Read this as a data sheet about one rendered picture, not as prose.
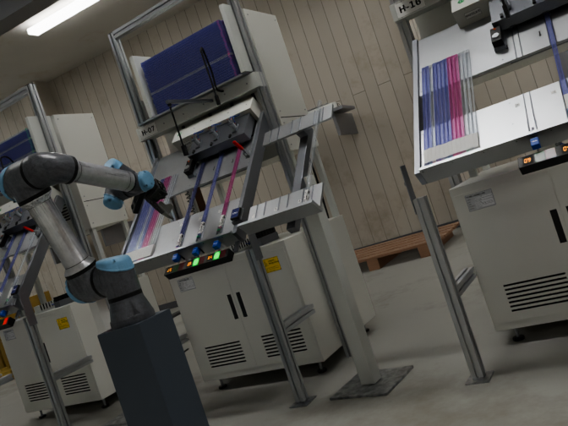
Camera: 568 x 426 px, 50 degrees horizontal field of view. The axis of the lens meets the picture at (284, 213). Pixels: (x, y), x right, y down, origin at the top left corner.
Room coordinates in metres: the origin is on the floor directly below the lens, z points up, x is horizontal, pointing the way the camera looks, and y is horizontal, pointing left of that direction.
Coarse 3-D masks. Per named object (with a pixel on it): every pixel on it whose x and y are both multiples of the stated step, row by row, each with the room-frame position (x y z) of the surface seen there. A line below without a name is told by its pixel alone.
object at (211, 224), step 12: (228, 204) 2.55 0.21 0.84; (192, 216) 2.66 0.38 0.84; (216, 216) 2.55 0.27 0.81; (228, 216) 2.50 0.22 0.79; (168, 228) 2.71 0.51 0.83; (180, 228) 2.66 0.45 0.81; (192, 228) 2.60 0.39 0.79; (204, 228) 2.55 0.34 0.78; (216, 228) 2.50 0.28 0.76; (228, 228) 2.45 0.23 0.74; (168, 240) 2.66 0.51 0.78; (192, 240) 2.55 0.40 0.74; (156, 252) 2.65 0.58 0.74
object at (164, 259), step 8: (224, 232) 2.41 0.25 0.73; (200, 240) 2.47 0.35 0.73; (208, 240) 2.45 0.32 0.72; (224, 240) 2.43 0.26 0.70; (232, 240) 2.43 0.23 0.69; (176, 248) 2.54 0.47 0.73; (184, 248) 2.52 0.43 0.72; (192, 248) 2.51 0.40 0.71; (208, 248) 2.50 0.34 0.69; (152, 256) 2.61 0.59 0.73; (160, 256) 2.59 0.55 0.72; (168, 256) 2.58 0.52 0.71; (184, 256) 2.56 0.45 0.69; (192, 256) 2.55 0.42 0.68; (136, 264) 2.66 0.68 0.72; (144, 264) 2.65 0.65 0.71; (152, 264) 2.64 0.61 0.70; (160, 264) 2.63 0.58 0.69; (168, 264) 2.62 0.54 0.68; (136, 272) 2.71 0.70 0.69; (144, 272) 2.71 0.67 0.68
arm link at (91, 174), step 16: (32, 160) 1.93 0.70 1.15; (48, 160) 1.94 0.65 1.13; (64, 160) 1.97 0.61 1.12; (32, 176) 1.93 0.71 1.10; (48, 176) 1.94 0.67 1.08; (64, 176) 1.97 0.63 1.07; (80, 176) 2.02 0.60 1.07; (96, 176) 2.08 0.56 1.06; (112, 176) 2.14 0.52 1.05; (128, 176) 2.20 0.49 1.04; (144, 176) 2.24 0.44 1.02; (128, 192) 2.27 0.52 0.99
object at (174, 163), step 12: (252, 144) 2.73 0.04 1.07; (168, 156) 3.14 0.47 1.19; (180, 156) 3.06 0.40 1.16; (216, 156) 2.85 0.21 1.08; (228, 156) 2.79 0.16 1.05; (240, 156) 2.72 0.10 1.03; (156, 168) 3.14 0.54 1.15; (168, 168) 3.06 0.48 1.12; (180, 168) 2.99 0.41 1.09; (204, 168) 2.85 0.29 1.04; (228, 168) 2.73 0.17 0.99; (240, 168) 2.67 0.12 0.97; (180, 180) 2.92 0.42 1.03; (192, 180) 2.85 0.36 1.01; (204, 180) 2.79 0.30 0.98; (216, 180) 2.81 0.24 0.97; (180, 192) 2.85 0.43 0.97
